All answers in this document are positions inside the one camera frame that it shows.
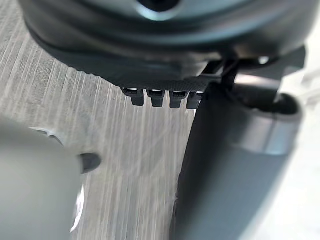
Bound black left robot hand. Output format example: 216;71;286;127
18;0;307;240

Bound dark robot foot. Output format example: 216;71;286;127
79;152;102;175

